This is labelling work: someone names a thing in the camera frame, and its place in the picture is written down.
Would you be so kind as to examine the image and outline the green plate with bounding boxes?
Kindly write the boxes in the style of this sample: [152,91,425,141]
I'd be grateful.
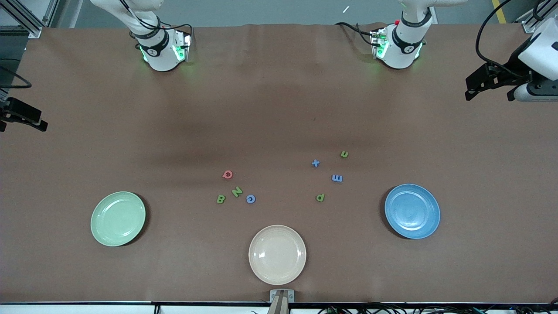
[90,191,146,247]

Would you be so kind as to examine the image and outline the blue plate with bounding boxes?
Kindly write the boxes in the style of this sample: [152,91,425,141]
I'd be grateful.
[384,183,441,240]

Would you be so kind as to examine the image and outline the brown table mat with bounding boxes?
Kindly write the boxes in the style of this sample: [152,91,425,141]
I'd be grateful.
[0,23,558,304]

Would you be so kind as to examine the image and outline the white table edge strip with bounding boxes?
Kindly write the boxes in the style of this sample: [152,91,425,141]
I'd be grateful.
[0,301,558,314]

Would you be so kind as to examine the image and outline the beige plate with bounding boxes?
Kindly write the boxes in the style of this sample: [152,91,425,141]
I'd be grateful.
[248,225,307,286]

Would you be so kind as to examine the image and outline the aluminium frame profile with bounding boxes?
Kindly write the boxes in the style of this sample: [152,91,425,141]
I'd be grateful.
[517,0,551,33]
[0,0,59,39]

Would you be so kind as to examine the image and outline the black left base cable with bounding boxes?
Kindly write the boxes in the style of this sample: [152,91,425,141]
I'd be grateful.
[335,21,376,48]

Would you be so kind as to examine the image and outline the black base cable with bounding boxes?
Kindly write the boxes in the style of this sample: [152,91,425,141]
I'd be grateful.
[168,24,194,59]
[335,21,376,48]

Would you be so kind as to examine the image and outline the black right base cable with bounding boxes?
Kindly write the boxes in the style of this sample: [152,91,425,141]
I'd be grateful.
[168,24,194,59]

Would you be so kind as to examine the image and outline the black cable bundle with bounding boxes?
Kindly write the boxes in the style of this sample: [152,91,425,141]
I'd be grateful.
[318,302,558,314]

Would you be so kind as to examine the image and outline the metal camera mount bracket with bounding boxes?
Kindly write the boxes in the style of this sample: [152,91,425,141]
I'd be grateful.
[267,289,295,314]

